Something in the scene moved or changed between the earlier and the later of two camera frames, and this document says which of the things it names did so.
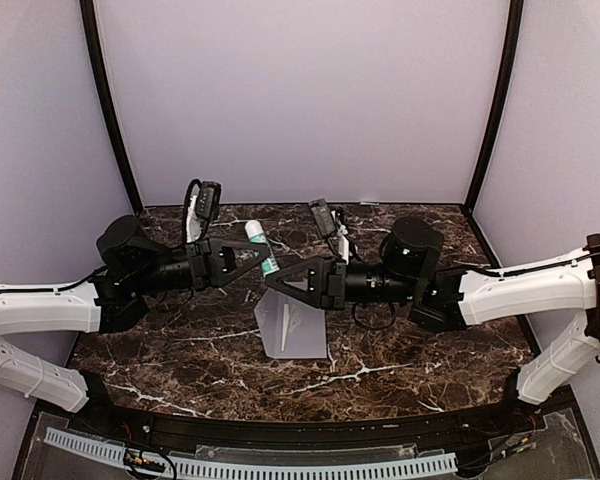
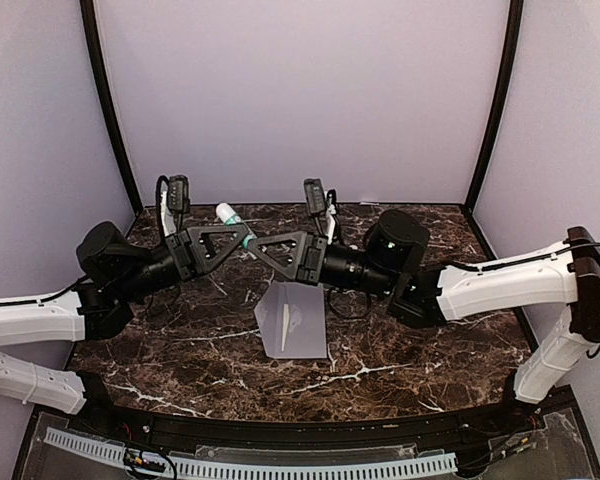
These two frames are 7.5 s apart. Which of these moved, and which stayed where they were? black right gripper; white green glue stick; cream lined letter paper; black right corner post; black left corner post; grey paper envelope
Moved: white green glue stick; black right gripper
Stayed: black right corner post; black left corner post; grey paper envelope; cream lined letter paper
